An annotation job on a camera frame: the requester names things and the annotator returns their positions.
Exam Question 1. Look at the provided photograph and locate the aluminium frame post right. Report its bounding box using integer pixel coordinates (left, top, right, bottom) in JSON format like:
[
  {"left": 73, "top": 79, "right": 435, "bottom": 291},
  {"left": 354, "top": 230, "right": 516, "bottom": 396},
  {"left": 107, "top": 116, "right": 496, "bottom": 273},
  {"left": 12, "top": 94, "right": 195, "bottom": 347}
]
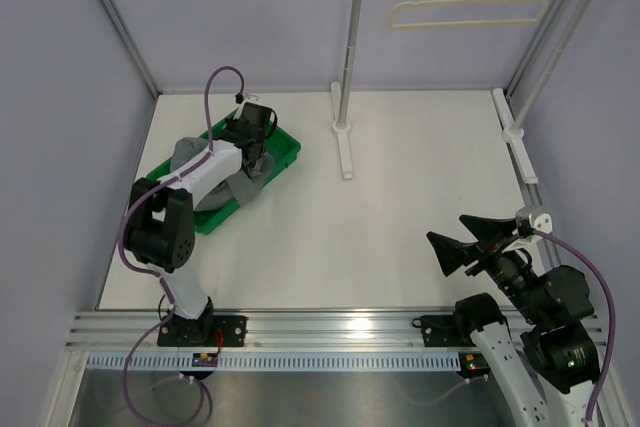
[{"left": 503, "top": 0, "right": 569, "bottom": 101}]

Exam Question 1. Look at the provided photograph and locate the cream hanger with metal hook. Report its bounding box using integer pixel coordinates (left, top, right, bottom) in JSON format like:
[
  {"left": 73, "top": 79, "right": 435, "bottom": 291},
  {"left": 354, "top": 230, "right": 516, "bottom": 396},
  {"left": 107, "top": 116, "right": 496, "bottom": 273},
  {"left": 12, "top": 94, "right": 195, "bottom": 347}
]
[{"left": 388, "top": 0, "right": 549, "bottom": 30}]

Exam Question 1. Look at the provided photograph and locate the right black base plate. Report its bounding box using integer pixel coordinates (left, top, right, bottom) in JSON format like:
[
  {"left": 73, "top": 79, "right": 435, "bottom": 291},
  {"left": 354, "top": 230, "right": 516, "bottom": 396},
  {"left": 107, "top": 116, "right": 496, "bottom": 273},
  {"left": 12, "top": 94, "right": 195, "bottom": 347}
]
[{"left": 411, "top": 314, "right": 475, "bottom": 348}]

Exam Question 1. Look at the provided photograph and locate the metal clothes rack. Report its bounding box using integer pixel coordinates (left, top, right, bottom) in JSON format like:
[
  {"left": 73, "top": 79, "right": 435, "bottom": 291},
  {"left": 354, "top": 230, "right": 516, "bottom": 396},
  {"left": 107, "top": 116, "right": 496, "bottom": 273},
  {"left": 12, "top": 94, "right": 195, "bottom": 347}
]
[{"left": 330, "top": 0, "right": 592, "bottom": 186}]

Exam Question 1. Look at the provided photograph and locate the aluminium frame post left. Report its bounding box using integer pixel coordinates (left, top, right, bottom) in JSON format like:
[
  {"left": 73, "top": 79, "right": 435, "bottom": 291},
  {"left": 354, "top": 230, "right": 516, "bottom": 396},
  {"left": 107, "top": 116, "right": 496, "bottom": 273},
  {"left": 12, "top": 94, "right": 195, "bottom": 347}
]
[{"left": 97, "top": 0, "right": 162, "bottom": 101}]

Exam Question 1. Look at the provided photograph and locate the purple cable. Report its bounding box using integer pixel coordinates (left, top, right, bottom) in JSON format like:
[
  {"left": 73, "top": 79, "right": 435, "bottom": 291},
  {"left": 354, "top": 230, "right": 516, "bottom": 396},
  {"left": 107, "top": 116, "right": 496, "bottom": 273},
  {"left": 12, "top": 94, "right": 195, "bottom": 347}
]
[
  {"left": 116, "top": 65, "right": 247, "bottom": 422},
  {"left": 399, "top": 229, "right": 616, "bottom": 423}
]

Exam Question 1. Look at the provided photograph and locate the aluminium mounting rail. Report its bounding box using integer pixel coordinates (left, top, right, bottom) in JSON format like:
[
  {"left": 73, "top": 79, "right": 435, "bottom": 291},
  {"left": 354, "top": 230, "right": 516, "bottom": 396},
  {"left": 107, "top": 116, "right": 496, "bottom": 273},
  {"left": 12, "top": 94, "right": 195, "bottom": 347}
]
[{"left": 64, "top": 309, "right": 601, "bottom": 351}]

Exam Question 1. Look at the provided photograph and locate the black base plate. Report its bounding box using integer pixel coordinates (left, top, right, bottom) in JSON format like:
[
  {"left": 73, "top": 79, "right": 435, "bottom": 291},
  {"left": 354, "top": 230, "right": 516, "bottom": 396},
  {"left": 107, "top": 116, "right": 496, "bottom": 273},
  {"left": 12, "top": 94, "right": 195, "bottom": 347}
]
[
  {"left": 411, "top": 314, "right": 475, "bottom": 348},
  {"left": 157, "top": 315, "right": 247, "bottom": 348}
]

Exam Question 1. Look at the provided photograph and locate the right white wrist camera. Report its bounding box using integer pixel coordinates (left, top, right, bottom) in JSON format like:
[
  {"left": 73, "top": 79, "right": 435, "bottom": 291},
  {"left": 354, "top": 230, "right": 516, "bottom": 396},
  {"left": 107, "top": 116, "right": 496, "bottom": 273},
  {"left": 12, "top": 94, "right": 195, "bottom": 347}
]
[{"left": 515, "top": 206, "right": 553, "bottom": 244}]

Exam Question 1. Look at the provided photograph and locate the white slotted cable duct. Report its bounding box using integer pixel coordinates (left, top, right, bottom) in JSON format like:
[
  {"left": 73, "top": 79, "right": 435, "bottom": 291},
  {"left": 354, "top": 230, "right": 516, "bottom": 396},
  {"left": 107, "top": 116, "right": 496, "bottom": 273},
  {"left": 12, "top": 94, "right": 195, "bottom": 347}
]
[{"left": 87, "top": 351, "right": 461, "bottom": 372}]

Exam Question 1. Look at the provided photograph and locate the aluminium frame post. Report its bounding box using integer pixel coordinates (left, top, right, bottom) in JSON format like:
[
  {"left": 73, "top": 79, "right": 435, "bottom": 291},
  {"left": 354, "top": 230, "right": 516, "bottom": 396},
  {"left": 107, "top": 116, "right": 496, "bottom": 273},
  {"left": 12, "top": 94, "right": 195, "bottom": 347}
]
[
  {"left": 97, "top": 0, "right": 162, "bottom": 101},
  {"left": 503, "top": 0, "right": 569, "bottom": 101}
]

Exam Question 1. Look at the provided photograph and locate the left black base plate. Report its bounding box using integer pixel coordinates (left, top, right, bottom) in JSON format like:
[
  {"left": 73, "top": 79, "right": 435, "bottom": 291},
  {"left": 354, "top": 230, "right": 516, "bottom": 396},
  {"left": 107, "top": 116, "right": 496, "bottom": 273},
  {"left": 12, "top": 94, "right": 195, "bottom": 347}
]
[{"left": 157, "top": 315, "right": 247, "bottom": 348}]

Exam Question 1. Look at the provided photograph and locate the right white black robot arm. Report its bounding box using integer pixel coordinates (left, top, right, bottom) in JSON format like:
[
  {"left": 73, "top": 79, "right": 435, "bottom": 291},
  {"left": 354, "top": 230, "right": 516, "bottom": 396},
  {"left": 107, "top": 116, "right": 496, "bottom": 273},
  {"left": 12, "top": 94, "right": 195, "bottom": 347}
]
[{"left": 426, "top": 208, "right": 602, "bottom": 426}]

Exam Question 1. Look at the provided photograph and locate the grey button-up shirt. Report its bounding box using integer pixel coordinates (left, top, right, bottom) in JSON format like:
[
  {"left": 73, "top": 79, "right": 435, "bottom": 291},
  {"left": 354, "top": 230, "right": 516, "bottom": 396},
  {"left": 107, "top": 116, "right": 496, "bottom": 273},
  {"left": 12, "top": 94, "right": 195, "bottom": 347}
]
[{"left": 170, "top": 137, "right": 275, "bottom": 212}]

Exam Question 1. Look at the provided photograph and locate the green plastic tray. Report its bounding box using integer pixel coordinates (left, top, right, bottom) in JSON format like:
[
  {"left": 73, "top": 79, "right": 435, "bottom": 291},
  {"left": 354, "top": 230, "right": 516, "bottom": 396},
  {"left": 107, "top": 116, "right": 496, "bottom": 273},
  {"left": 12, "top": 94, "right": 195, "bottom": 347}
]
[{"left": 146, "top": 126, "right": 301, "bottom": 235}]

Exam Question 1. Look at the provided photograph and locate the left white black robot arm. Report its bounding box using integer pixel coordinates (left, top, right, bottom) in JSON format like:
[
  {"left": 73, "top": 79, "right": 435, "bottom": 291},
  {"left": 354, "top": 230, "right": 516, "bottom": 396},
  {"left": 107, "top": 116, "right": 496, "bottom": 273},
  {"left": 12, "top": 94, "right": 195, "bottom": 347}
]
[{"left": 118, "top": 102, "right": 278, "bottom": 347}]

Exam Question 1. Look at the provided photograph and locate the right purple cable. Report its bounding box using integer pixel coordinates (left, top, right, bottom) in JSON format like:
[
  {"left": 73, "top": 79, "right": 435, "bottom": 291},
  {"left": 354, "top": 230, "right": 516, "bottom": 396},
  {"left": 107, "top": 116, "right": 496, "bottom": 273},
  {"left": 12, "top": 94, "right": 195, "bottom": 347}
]
[{"left": 399, "top": 229, "right": 616, "bottom": 423}]

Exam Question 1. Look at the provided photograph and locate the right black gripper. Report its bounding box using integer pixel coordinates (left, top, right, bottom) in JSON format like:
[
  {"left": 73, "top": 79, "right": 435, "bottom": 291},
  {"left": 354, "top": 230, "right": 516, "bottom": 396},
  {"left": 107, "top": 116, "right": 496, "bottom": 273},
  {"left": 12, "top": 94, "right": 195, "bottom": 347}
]
[{"left": 427, "top": 213, "right": 547, "bottom": 324}]

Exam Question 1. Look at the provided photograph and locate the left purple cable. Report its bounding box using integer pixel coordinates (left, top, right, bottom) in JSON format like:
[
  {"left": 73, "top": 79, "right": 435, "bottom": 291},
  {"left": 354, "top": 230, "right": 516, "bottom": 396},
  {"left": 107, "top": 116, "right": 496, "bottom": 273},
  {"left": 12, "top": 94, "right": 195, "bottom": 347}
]
[{"left": 116, "top": 65, "right": 247, "bottom": 422}]

